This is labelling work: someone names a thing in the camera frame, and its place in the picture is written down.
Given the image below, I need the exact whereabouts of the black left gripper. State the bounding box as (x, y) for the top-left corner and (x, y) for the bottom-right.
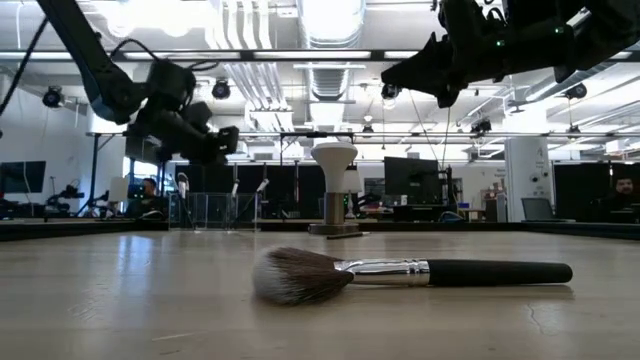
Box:
(124, 99), (241, 167)

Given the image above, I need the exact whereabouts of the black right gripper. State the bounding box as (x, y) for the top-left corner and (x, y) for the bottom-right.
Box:
(380, 0), (524, 110)

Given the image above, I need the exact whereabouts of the thin black makeup brush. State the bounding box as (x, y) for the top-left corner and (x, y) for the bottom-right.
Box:
(326, 230), (372, 241)
(225, 178), (242, 226)
(234, 177), (271, 226)

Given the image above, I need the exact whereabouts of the large fluffy powder brush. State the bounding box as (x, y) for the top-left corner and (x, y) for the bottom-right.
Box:
(251, 245), (575, 307)

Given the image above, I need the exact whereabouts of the person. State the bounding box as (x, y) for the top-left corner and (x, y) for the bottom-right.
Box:
(589, 175), (640, 224)
(125, 176), (170, 219)

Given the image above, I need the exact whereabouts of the white lampshade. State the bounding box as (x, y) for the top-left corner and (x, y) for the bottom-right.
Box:
(108, 175), (131, 204)

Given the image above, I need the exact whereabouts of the clear acrylic organizer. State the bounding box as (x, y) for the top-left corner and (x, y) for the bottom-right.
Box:
(167, 191), (262, 233)

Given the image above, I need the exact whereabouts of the black metal gantry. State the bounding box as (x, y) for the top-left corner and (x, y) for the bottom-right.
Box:
(85, 129), (640, 219)

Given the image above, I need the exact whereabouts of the black desk monitor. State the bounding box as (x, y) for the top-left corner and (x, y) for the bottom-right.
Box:
(383, 155), (442, 206)

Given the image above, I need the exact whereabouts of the white mushroom lamp metal base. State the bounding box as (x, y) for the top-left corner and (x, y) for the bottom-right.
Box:
(307, 140), (361, 237)

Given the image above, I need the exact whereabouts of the white shade table lamp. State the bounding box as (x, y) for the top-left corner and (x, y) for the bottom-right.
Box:
(341, 168), (365, 220)

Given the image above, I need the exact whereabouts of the grey open laptop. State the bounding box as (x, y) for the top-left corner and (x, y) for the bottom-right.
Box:
(520, 196), (557, 223)

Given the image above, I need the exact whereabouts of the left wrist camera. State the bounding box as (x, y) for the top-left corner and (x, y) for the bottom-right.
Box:
(183, 100), (215, 129)

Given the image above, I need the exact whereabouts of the black wall screen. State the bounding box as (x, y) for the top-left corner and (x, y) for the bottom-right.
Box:
(0, 160), (48, 195)

